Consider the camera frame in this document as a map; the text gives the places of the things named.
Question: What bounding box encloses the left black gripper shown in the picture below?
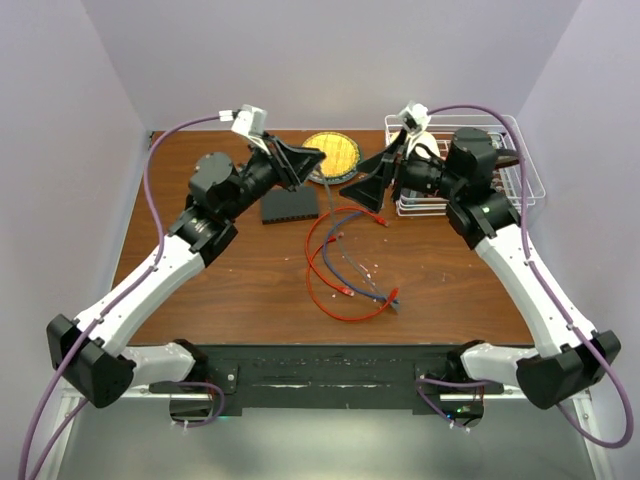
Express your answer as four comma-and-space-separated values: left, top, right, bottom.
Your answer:
223, 131, 324, 221

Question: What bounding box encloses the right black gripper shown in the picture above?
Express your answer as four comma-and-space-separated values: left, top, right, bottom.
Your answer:
340, 126, 463, 213

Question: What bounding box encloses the black network switch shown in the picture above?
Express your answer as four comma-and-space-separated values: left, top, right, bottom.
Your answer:
260, 185, 319, 225

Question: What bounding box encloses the grey ethernet cable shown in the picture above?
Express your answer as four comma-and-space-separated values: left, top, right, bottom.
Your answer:
322, 173, 401, 314

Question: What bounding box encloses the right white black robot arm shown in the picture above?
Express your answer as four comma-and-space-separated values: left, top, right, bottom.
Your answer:
340, 127, 621, 409

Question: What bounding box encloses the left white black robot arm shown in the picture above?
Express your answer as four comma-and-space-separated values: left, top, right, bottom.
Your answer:
47, 134, 326, 408

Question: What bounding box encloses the yellow round plate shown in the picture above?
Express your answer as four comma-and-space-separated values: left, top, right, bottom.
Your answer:
302, 131, 362, 184

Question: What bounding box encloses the cream plate in rack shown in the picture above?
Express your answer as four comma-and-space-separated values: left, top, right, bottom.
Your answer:
386, 130, 440, 159

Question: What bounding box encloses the pink cup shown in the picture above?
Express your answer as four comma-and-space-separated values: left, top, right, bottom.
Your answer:
491, 170, 504, 192

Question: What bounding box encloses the dark brown plate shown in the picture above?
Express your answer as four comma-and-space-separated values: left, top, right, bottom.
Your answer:
494, 148, 521, 170

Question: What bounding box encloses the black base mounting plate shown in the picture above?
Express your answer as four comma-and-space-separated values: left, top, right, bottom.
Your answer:
148, 344, 504, 419

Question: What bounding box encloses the short red ethernet cable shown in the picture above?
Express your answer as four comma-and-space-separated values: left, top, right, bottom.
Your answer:
329, 207, 390, 229

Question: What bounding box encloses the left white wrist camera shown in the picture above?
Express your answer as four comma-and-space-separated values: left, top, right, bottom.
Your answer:
218, 104, 267, 140

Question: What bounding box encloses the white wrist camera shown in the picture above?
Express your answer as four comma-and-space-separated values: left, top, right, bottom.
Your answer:
398, 101, 431, 135
218, 104, 267, 140

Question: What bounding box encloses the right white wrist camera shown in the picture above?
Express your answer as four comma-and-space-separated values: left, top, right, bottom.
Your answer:
398, 101, 431, 135

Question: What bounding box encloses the long red ethernet cable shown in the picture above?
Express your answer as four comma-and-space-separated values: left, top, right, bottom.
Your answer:
304, 208, 401, 324

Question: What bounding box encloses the blue ethernet cable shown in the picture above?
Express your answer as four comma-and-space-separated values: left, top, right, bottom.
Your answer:
320, 210, 400, 307

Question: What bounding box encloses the white wire dish rack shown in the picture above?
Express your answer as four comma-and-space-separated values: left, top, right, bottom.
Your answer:
396, 113, 546, 217

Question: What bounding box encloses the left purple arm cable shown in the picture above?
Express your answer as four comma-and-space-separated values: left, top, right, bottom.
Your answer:
17, 113, 236, 480

